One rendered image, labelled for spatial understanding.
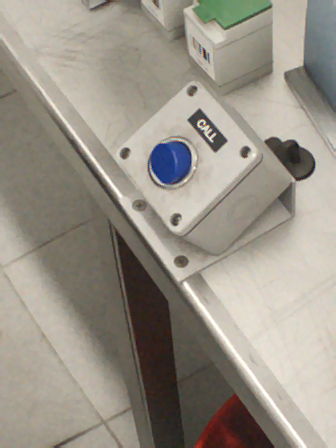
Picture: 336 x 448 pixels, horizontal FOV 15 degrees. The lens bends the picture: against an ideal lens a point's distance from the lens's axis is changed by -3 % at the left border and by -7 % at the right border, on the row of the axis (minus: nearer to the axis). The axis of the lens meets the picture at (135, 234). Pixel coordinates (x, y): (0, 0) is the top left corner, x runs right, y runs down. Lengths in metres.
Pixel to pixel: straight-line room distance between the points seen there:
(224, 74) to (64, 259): 1.03
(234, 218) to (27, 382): 1.03
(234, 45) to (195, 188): 0.13
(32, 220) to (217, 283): 1.14
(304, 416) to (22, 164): 1.28
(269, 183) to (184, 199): 0.05
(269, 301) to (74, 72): 0.23
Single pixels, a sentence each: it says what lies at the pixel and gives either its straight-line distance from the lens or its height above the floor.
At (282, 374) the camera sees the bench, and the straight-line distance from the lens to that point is 0.73.
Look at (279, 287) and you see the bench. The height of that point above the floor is 0.87.
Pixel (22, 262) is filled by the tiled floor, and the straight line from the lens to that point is 1.84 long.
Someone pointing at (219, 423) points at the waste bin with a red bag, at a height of 0.44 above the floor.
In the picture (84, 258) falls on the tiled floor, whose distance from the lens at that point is 1.83.
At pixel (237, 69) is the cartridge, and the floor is 0.90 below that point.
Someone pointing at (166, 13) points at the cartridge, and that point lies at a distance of 0.86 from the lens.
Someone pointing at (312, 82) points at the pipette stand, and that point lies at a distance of 0.84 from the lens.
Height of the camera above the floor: 1.52
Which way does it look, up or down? 55 degrees down
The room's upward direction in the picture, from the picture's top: 9 degrees counter-clockwise
